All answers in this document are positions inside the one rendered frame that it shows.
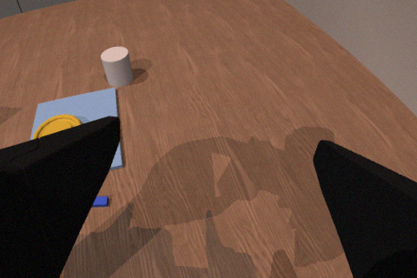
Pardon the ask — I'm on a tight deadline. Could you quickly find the blue cylinder and flat bar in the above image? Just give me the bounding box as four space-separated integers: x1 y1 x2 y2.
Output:
93 195 109 208

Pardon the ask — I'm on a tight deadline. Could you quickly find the grey cylinder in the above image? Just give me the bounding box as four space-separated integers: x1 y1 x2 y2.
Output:
101 46 133 87

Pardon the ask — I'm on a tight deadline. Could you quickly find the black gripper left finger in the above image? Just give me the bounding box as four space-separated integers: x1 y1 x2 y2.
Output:
0 116 119 278

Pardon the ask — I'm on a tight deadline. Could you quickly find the light blue flat mat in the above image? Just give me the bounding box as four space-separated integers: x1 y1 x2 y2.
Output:
30 87 124 170

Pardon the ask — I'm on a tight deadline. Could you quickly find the yellow plate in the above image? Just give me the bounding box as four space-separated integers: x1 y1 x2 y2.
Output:
32 115 81 139

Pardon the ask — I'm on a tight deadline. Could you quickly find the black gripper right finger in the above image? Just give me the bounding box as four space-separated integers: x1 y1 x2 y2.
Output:
313 140 417 278

